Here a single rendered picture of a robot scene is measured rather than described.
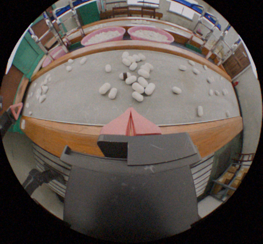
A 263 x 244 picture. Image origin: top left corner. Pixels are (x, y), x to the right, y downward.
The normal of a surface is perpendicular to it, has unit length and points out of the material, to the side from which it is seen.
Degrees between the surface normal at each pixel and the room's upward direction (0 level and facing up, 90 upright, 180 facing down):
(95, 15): 90
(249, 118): 89
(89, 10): 90
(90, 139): 0
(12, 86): 90
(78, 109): 0
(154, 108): 0
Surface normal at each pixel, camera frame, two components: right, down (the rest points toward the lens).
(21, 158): 1.00, -0.03
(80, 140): 0.00, -0.24
